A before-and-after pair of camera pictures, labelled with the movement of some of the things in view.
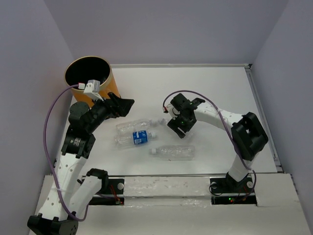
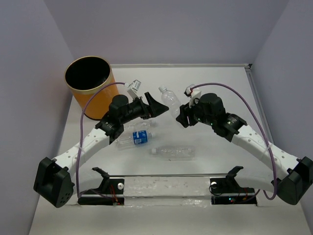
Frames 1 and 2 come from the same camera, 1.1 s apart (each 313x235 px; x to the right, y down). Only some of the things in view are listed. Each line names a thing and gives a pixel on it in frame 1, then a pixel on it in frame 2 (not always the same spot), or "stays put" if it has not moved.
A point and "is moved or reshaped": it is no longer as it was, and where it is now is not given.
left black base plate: [115, 186] stays put
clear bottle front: [174, 152] stays put
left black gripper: [116, 106] to [153, 109]
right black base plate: [229, 185] stays put
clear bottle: [164, 130] is moved or reshaped
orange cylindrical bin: [81, 69] stays put
